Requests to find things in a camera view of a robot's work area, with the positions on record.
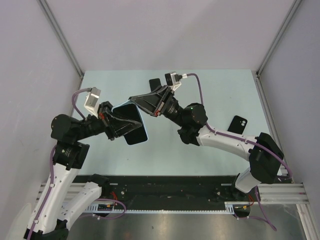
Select aluminium frame post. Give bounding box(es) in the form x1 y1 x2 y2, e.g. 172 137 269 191
36 0 84 79
254 0 303 76

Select purple cable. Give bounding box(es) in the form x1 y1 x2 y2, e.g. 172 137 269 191
26 87 127 240
186 72 293 232

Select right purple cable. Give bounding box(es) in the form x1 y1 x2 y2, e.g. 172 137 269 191
186 72 293 232

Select phone with black screen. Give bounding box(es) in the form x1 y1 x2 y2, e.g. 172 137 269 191
112 101 148 146

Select left aluminium frame post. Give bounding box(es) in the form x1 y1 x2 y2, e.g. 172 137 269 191
36 0 84 79

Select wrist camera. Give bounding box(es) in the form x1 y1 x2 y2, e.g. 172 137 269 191
84 87 101 118
164 72 188 92

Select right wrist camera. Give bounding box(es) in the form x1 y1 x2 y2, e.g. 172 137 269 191
164 72 188 92

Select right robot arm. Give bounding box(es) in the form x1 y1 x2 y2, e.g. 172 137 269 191
129 85 284 201

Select black phone case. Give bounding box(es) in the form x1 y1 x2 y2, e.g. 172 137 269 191
227 115 248 135

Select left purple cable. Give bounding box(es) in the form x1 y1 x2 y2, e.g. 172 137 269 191
26 87 127 240

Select light blue phone case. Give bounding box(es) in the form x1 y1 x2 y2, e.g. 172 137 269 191
111 100 148 146

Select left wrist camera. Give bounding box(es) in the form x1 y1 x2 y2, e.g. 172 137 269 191
84 87 101 118

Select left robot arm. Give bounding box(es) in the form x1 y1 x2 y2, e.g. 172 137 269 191
23 101 144 240

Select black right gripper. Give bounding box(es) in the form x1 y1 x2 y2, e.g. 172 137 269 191
125 88 184 129

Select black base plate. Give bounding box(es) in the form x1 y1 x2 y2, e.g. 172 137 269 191
104 175 260 206

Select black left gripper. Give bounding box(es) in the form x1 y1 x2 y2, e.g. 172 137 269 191
74 101 143 142

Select white cable duct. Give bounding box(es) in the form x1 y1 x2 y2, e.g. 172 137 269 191
84 201 234 214

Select right aluminium frame post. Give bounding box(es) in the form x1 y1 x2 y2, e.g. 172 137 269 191
254 0 303 76

